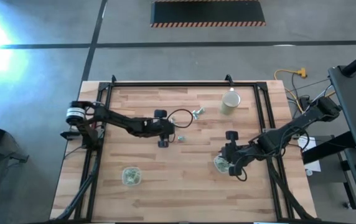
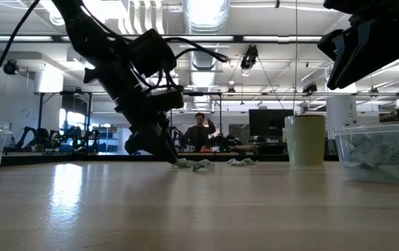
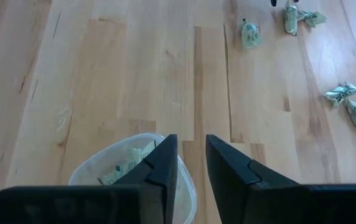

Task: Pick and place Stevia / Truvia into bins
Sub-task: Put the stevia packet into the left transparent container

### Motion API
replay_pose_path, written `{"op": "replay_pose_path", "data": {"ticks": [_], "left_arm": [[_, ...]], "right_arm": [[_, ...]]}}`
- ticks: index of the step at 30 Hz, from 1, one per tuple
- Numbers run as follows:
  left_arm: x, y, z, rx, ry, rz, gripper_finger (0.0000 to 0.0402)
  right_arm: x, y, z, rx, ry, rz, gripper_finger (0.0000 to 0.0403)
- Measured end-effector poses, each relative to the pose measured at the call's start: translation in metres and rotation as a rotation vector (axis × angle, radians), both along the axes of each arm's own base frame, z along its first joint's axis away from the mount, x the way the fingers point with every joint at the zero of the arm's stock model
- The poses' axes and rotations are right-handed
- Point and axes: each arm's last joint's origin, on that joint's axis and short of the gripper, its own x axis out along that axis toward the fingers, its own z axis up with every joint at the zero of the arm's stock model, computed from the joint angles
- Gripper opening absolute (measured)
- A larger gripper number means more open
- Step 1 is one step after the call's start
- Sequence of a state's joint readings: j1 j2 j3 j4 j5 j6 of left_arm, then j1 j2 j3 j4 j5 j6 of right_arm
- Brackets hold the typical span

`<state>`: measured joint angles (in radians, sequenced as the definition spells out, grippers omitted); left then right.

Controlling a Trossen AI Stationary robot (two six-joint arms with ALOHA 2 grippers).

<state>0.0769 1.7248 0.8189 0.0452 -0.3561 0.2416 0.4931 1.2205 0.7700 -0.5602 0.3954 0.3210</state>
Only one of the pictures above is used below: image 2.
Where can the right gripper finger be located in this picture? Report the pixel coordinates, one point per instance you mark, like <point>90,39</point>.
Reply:
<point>332,45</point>
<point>370,49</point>

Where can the small black ceiling fixture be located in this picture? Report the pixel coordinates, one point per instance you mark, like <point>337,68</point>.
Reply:
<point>309,89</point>

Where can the black overhead camera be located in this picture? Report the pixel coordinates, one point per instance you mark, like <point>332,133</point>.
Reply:
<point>249,57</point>

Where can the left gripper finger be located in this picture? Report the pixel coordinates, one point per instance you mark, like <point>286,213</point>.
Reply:
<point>159,143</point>
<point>133,144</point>

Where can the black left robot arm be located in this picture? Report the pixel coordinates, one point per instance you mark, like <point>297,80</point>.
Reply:
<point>81,31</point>

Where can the silver ceiling air duct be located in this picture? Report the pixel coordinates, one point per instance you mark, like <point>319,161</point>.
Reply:
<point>204,64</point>

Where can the white round column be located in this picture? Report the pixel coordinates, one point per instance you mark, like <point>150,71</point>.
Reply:
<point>340,115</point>

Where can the person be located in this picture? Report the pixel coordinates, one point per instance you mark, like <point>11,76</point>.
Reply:
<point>199,136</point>

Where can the black round ceiling spotlight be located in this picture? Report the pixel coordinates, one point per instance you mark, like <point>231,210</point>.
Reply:
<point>11,67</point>

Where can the black overhead beam with lights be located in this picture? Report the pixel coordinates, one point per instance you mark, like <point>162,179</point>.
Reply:
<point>238,38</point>

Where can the black background robot arm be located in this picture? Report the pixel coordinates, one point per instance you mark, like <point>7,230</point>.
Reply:
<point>32,136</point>
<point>178,138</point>
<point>77,136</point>
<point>224,141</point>

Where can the black computer monitor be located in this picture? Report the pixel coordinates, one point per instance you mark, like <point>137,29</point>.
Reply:
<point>269,122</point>

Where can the translucent white cup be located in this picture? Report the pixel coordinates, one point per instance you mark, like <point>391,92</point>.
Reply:
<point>288,139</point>

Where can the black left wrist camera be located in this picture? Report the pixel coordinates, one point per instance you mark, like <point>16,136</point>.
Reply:
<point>150,52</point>

